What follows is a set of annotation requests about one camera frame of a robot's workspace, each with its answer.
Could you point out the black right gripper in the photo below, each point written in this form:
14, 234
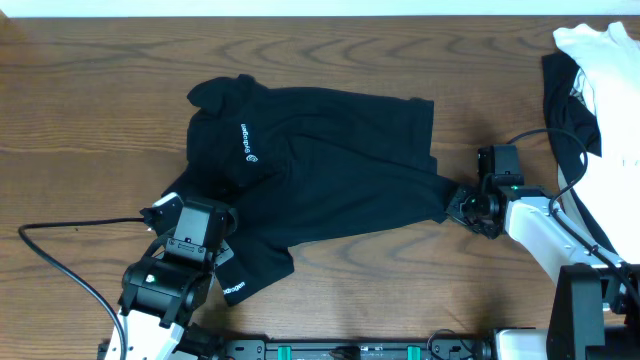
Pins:
454, 211

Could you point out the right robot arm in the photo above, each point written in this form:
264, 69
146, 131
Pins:
595, 312

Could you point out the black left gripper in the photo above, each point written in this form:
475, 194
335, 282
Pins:
226, 251

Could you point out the black garment in pile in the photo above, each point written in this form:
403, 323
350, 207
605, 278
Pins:
566, 112

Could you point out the white garment pile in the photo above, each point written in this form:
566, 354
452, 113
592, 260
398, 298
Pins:
608, 82

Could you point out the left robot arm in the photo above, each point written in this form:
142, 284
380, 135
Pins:
171, 280

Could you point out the black logo t-shirt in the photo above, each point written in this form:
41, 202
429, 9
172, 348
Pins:
304, 164

